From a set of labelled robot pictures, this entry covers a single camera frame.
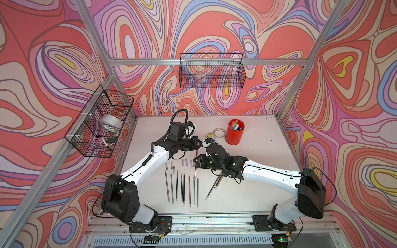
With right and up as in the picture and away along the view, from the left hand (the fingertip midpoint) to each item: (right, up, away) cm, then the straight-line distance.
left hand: (204, 144), depth 80 cm
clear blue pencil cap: (-23, -15, +14) cm, 31 cm away
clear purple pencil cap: (-14, -13, +16) cm, 25 cm away
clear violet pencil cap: (-11, -13, +16) cm, 23 cm away
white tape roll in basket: (-46, +12, -6) cm, 47 cm away
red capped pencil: (-8, -27, +5) cm, 28 cm away
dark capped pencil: (-11, -26, +5) cm, 28 cm away
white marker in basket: (-47, 0, -7) cm, 48 cm away
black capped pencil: (+2, -28, +3) cm, 28 cm away
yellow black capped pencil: (+8, -23, +7) cm, 25 cm away
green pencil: (-18, -26, +6) cm, 32 cm away
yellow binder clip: (+5, +4, +28) cm, 29 cm away
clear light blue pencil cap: (-18, -17, +13) cm, 28 cm away
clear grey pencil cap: (-20, -14, +14) cm, 29 cm away
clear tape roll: (+12, +5, +31) cm, 33 cm away
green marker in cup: (+21, +12, +19) cm, 31 cm away
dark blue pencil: (-16, -25, +7) cm, 30 cm away
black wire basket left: (-57, +8, 0) cm, 57 cm away
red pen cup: (+20, +6, +20) cm, 29 cm away
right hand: (-5, -10, -3) cm, 12 cm away
